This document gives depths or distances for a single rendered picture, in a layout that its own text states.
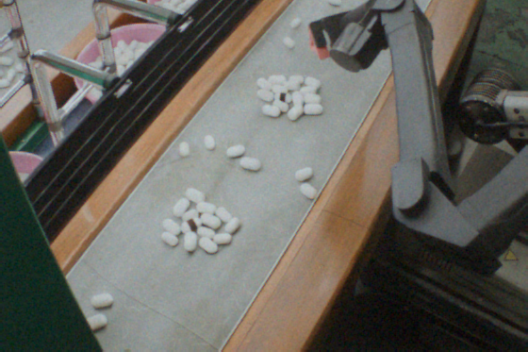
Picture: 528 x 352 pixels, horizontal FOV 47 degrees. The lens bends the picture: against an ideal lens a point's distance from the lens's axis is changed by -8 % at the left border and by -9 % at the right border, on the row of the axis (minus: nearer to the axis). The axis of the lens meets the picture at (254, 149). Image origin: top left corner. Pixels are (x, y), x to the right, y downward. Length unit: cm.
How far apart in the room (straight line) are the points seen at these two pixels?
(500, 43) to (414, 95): 203
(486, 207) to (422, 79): 25
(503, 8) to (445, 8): 149
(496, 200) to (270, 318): 47
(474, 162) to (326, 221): 64
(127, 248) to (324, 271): 34
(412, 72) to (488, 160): 83
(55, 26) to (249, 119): 58
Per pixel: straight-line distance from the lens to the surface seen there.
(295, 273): 107
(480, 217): 68
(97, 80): 86
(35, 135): 140
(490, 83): 141
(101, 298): 108
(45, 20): 166
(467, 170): 165
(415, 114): 83
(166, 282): 110
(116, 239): 116
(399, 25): 96
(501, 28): 296
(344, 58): 103
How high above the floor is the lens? 169
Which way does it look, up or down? 49 degrees down
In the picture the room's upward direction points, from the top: straight up
